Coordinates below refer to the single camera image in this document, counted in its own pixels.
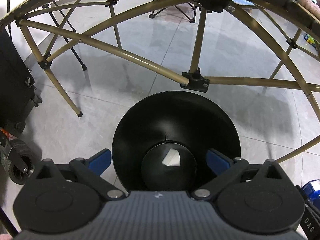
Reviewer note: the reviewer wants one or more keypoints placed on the green snack bag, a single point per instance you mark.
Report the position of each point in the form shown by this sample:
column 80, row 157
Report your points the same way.
column 309, row 38

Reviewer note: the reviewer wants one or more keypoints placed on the black scooter wheel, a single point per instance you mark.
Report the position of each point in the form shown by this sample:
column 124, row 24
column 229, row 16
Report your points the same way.
column 20, row 170

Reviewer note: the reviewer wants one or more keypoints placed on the black round trash bin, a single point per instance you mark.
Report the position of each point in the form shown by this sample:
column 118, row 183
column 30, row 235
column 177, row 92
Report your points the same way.
column 175, row 120

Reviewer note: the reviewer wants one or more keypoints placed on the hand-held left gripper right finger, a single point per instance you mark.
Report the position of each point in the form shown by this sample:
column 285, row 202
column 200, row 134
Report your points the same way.
column 218, row 160

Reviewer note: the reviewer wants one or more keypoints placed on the black wheeled suitcase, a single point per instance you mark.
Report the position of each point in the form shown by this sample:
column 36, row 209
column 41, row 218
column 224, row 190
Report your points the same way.
column 12, row 80

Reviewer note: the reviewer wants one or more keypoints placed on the tan folding table frame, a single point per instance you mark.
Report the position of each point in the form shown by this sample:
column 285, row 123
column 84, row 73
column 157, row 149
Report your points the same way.
column 195, row 82

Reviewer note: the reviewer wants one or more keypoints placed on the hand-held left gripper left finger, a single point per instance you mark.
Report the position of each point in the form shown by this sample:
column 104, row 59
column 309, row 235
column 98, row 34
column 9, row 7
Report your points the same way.
column 101, row 160

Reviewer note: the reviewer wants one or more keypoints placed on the black camera tripod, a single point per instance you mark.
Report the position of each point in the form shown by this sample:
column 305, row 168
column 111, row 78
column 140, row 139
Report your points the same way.
column 84, row 66

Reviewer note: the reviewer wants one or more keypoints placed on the black folding chair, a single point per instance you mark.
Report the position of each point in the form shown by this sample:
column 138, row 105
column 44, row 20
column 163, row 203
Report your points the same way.
column 151, row 15

